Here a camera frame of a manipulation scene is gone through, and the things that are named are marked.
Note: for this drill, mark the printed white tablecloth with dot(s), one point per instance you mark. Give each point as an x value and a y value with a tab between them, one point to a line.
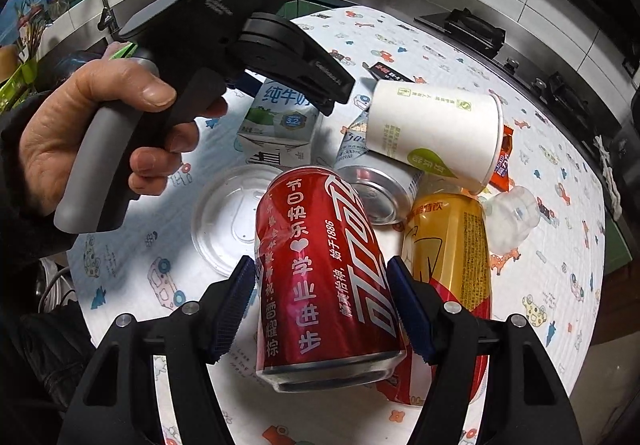
550	275

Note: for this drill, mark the green kitchen cabinet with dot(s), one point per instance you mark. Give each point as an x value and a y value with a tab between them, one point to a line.
320	5

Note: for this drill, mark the clear plastic lid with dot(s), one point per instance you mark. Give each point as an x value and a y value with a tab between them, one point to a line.
225	220

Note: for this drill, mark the person's left hand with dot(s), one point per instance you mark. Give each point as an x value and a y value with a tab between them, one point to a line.
55	140

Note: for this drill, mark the silver blue drink can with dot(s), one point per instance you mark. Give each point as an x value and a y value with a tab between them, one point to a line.
375	197

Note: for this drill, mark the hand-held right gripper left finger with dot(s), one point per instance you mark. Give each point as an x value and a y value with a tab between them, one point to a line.
232	310

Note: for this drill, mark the small clear plastic cup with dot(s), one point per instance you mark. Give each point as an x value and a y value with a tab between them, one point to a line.
510	220

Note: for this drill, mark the white paper cup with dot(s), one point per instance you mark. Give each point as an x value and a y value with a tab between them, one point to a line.
425	125

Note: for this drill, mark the blue white milk carton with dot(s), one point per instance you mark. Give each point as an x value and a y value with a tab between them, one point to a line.
280	135

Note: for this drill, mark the green plastic crate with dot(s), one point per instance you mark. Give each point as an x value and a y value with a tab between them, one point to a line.
15	85

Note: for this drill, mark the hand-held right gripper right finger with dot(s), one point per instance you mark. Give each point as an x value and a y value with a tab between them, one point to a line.
410	310

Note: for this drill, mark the white rag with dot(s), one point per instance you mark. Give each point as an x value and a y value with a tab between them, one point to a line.
607	175

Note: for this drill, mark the black glue box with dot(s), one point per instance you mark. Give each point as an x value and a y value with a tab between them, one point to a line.
390	71

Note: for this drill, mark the orange snack wrapper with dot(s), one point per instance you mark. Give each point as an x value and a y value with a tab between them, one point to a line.
502	165

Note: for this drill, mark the black white shoe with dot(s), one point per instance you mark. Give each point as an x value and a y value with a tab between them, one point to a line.
55	285

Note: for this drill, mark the red soda can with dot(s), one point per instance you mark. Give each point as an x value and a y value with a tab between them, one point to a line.
320	275

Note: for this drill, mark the glass jar blue lid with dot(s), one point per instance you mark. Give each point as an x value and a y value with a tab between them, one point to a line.
56	2

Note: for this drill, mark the black gas stove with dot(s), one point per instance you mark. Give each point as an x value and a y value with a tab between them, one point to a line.
475	32

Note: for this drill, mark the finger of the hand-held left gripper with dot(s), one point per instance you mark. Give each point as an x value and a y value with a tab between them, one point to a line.
315	100
325	70

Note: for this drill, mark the yellow drink can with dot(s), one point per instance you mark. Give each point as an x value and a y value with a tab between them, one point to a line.
450	245

